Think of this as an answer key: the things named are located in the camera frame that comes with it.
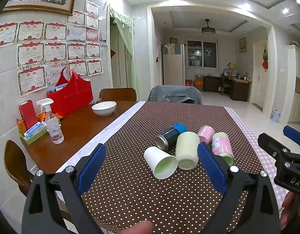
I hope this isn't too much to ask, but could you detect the right hand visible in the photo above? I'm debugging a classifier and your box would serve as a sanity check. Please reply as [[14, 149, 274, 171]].
[[280, 191, 300, 233]]

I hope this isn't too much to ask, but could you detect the clear cup pink green paper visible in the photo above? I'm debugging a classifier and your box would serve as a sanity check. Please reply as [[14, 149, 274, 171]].
[[212, 132, 235, 166]]

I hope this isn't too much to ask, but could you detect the small framed picture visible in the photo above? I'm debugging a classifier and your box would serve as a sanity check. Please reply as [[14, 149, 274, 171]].
[[239, 37, 247, 52]]

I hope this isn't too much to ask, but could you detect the white paper cup green inside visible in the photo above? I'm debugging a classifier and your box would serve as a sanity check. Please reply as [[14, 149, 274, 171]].
[[144, 146, 178, 180]]

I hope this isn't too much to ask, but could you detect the ceiling lamp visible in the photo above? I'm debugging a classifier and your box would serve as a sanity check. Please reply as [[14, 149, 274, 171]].
[[201, 19, 216, 35]]

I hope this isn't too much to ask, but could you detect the wooden chair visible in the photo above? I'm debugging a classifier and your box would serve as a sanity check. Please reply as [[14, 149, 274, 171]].
[[4, 140, 34, 196], [99, 88, 137, 101]]

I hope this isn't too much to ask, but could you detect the brown polka dot tablecloth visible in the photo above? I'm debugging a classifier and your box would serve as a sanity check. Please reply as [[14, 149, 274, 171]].
[[66, 101, 276, 233]]

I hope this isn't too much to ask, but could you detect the white refrigerator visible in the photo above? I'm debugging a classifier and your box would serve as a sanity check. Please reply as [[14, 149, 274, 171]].
[[163, 43, 186, 86]]

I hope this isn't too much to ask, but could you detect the green door curtain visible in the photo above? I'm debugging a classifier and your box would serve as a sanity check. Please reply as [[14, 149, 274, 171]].
[[109, 6, 138, 91]]

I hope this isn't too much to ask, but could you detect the red box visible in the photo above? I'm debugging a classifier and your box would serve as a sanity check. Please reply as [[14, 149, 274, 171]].
[[19, 100, 38, 129]]

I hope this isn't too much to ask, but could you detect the wooden chair far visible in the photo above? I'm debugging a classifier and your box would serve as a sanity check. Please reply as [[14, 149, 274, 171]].
[[99, 88, 137, 101]]

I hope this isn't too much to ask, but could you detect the orange can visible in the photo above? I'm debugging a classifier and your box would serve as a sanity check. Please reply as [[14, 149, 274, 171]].
[[17, 116, 27, 136]]

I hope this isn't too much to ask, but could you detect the pale green fuzzy cup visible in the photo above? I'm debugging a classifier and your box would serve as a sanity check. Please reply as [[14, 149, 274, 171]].
[[175, 132, 200, 171]]

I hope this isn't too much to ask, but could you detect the red tote bag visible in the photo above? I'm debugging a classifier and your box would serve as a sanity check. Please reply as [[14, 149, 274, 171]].
[[47, 67, 93, 117]]

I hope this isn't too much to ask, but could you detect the white ceramic bowl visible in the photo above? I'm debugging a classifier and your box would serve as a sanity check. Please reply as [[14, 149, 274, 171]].
[[91, 101, 117, 117]]

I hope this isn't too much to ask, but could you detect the wooden chair near left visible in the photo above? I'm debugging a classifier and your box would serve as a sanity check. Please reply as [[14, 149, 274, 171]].
[[4, 140, 34, 196]]

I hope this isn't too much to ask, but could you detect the left hand thumb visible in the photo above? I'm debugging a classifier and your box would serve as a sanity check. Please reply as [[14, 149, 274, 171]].
[[118, 220, 154, 234]]

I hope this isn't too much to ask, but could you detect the clear spray bottle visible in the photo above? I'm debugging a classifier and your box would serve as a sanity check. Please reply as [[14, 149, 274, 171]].
[[36, 98, 64, 145]]

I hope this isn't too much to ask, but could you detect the blue bucket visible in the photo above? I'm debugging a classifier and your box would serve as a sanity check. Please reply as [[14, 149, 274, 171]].
[[271, 109, 281, 123]]

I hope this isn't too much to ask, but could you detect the green tray with items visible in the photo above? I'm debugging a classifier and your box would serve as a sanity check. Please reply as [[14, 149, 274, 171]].
[[18, 122, 48, 145]]

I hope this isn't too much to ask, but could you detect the window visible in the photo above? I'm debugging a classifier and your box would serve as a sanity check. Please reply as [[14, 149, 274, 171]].
[[187, 40, 218, 69]]

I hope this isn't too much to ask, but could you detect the dark wooden desk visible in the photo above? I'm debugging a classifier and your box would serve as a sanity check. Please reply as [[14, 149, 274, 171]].
[[203, 75, 252, 102]]

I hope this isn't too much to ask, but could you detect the dark blue metal can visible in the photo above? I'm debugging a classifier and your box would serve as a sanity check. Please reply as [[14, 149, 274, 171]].
[[155, 123, 188, 152]]

